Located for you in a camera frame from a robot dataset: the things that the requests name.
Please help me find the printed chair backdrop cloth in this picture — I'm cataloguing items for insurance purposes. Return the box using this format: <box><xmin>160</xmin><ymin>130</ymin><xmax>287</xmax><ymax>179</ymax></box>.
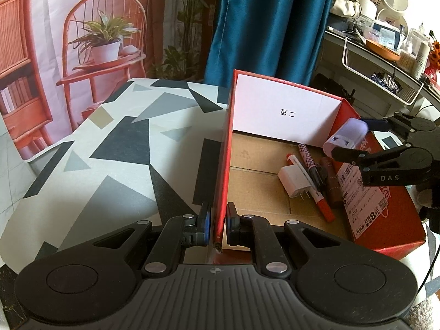
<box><xmin>0</xmin><ymin>0</ymin><xmax>229</xmax><ymax>163</ymax></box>

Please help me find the red and white marker pen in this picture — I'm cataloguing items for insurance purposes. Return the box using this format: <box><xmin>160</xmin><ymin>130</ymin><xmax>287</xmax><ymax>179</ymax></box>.
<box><xmin>286</xmin><ymin>155</ymin><xmax>336</xmax><ymax>222</ymax></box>

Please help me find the blue and white box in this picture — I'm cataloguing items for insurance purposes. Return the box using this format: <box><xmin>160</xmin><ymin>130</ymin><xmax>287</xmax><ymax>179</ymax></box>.
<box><xmin>373</xmin><ymin>21</ymin><xmax>401</xmax><ymax>47</ymax></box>

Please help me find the white lilac power adapter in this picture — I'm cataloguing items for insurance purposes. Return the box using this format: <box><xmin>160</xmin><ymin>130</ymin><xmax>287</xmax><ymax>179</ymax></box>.
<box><xmin>322</xmin><ymin>117</ymin><xmax>369</xmax><ymax>157</ymax></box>

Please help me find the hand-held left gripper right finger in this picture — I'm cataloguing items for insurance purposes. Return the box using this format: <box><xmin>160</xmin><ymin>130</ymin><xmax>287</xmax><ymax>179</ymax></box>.
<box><xmin>224</xmin><ymin>202</ymin><xmax>341</xmax><ymax>278</ymax></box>

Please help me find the orange tray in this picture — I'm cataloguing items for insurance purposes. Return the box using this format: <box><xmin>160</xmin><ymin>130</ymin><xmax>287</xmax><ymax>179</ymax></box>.
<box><xmin>365</xmin><ymin>39</ymin><xmax>402</xmax><ymax>62</ymax></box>

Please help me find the white makeup brush cup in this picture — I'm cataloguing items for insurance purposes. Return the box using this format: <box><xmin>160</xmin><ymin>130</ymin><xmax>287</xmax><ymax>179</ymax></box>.
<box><xmin>357</xmin><ymin>0</ymin><xmax>383</xmax><ymax>22</ymax></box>

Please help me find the person's right hand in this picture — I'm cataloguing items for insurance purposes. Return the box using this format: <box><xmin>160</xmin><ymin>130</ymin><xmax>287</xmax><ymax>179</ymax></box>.
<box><xmin>417</xmin><ymin>186</ymin><xmax>440</xmax><ymax>214</ymax></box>

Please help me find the white vanity desk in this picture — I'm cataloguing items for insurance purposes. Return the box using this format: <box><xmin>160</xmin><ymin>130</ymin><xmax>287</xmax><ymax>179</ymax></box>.
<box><xmin>312</xmin><ymin>27</ymin><xmax>440</xmax><ymax>124</ymax></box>

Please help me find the white charger plug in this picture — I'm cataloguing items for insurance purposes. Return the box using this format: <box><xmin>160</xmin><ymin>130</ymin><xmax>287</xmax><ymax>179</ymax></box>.
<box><xmin>278</xmin><ymin>165</ymin><xmax>315</xmax><ymax>200</ymax></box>

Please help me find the checkered pen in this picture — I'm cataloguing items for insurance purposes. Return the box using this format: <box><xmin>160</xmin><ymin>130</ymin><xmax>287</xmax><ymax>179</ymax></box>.
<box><xmin>297</xmin><ymin>143</ymin><xmax>328</xmax><ymax>192</ymax></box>

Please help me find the blue curtain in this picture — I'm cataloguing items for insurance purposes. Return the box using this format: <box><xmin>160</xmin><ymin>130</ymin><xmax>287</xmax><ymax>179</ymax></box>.
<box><xmin>203</xmin><ymin>0</ymin><xmax>339</xmax><ymax>89</ymax></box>

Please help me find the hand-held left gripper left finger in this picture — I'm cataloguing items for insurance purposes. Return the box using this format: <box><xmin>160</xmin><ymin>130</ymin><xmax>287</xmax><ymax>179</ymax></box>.
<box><xmin>93</xmin><ymin>202</ymin><xmax>211</xmax><ymax>278</ymax></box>

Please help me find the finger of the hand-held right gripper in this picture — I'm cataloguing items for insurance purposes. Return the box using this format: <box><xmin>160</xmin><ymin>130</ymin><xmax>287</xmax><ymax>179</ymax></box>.
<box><xmin>331</xmin><ymin>145</ymin><xmax>413</xmax><ymax>187</ymax></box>
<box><xmin>361</xmin><ymin>115</ymin><xmax>411</xmax><ymax>134</ymax></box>

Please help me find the dark patterned cloth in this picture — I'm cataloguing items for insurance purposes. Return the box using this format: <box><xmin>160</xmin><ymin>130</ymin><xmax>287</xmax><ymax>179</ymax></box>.
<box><xmin>369</xmin><ymin>72</ymin><xmax>401</xmax><ymax>94</ymax></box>

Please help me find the black cable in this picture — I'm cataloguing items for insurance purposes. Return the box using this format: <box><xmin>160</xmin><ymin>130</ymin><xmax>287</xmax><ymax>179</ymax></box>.
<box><xmin>415</xmin><ymin>233</ymin><xmax>436</xmax><ymax>297</ymax></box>

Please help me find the grey fluffy rug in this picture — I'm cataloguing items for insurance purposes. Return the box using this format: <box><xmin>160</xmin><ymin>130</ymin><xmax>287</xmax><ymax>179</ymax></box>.
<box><xmin>407</xmin><ymin>299</ymin><xmax>440</xmax><ymax>330</ymax></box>

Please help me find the brown cylindrical tube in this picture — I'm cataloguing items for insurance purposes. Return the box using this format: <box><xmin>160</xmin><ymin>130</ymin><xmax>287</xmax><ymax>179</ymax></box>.
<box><xmin>320</xmin><ymin>157</ymin><xmax>344</xmax><ymax>209</ymax></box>

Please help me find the white handbag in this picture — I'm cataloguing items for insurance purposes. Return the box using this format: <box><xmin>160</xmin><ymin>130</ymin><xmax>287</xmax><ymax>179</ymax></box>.
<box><xmin>330</xmin><ymin>0</ymin><xmax>361</xmax><ymax>18</ymax></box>

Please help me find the red cardboard box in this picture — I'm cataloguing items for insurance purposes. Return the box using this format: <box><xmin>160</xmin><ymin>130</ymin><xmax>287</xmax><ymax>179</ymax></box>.
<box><xmin>206</xmin><ymin>69</ymin><xmax>427</xmax><ymax>265</ymax></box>

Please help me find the orange flower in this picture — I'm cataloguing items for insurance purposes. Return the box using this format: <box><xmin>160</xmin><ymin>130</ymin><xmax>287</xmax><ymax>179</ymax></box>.
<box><xmin>429</xmin><ymin>40</ymin><xmax>440</xmax><ymax>76</ymax></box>

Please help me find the white wire basket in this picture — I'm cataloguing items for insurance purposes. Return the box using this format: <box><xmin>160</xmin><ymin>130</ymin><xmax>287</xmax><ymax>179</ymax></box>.
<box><xmin>342</xmin><ymin>36</ymin><xmax>425</xmax><ymax>106</ymax></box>

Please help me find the white bottle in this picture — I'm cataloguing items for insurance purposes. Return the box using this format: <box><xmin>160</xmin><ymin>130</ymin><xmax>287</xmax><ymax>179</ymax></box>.
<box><xmin>407</xmin><ymin>29</ymin><xmax>432</xmax><ymax>80</ymax></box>

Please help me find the cotton swab jar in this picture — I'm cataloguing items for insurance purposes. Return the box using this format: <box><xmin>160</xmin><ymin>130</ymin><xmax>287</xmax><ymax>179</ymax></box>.
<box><xmin>398</xmin><ymin>51</ymin><xmax>419</xmax><ymax>73</ymax></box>

